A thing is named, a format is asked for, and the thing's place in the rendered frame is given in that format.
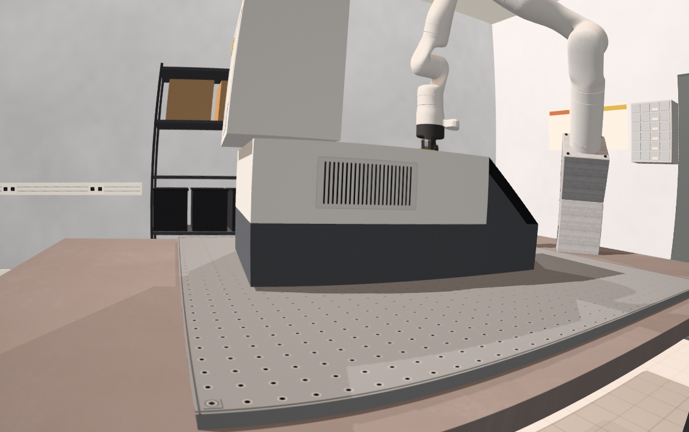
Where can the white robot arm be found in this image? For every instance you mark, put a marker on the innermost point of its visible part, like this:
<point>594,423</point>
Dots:
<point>587,42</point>

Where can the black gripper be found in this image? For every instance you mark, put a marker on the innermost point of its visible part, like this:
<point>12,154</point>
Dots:
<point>429,133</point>

